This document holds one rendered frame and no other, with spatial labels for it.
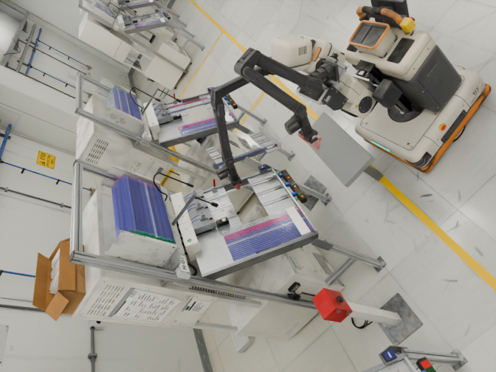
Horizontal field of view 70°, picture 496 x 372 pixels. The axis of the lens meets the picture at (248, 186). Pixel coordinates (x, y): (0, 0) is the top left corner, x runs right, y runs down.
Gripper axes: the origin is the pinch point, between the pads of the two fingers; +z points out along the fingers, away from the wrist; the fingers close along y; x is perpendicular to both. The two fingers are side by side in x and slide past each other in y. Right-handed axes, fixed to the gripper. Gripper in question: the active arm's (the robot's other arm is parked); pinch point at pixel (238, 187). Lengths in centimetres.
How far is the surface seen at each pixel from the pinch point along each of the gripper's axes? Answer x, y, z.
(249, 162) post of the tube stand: 17.4, -27.9, 5.3
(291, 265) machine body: 10, 53, 33
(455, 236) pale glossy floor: 108, 83, 36
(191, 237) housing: -40, 35, -11
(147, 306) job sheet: -75, 60, -2
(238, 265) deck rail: -21, 59, 0
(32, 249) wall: -185, -87, 43
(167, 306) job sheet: -67, 59, 6
